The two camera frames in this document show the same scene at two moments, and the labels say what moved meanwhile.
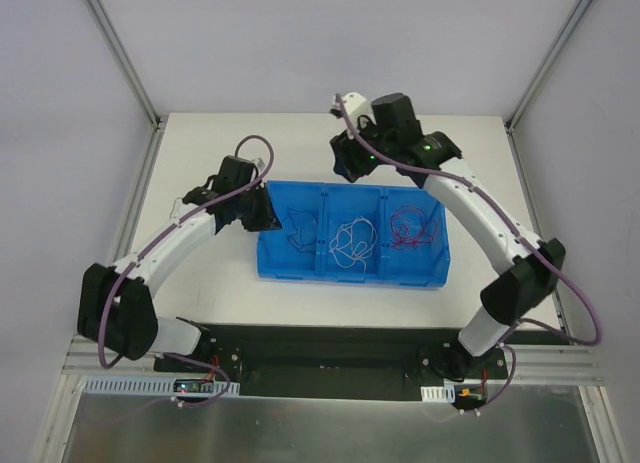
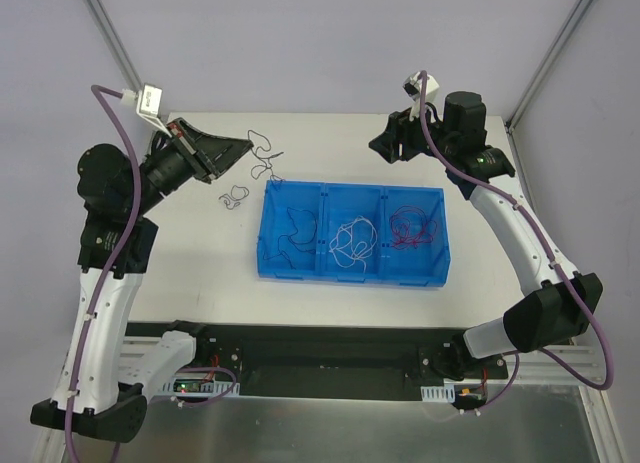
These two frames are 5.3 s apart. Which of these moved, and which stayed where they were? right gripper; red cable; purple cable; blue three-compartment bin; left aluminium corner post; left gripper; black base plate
Moved: right gripper; purple cable; left gripper
Stayed: blue three-compartment bin; left aluminium corner post; red cable; black base plate
